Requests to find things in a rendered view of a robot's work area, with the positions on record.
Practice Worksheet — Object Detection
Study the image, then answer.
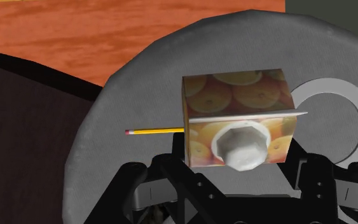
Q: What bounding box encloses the yellow pencil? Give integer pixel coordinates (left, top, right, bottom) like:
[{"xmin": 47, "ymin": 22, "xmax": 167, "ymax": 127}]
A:
[{"xmin": 125, "ymin": 127, "xmax": 185, "ymax": 136}]

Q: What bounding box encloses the grey flat ring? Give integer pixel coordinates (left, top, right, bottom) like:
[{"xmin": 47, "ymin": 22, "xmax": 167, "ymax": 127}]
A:
[{"xmin": 290, "ymin": 77, "xmax": 358, "ymax": 170}]

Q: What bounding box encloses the orange print juice carton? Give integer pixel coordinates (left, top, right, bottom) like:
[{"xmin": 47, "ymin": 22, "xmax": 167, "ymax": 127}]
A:
[{"xmin": 181, "ymin": 69, "xmax": 308, "ymax": 172}]

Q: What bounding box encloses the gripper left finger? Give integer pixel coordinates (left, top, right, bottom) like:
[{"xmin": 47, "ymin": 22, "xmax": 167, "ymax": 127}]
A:
[{"xmin": 84, "ymin": 131, "xmax": 229, "ymax": 224}]

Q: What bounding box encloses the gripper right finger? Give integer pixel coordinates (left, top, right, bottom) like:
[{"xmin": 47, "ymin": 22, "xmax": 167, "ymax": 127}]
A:
[{"xmin": 277, "ymin": 137, "xmax": 358, "ymax": 224}]

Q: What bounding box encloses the dark brown furniture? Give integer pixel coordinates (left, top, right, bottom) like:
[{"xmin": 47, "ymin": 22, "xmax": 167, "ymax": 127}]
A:
[{"xmin": 0, "ymin": 48, "xmax": 104, "ymax": 224}]

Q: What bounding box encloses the round grey table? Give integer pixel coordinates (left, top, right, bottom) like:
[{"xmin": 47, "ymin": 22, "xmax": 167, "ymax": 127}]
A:
[{"xmin": 62, "ymin": 9, "xmax": 358, "ymax": 224}]

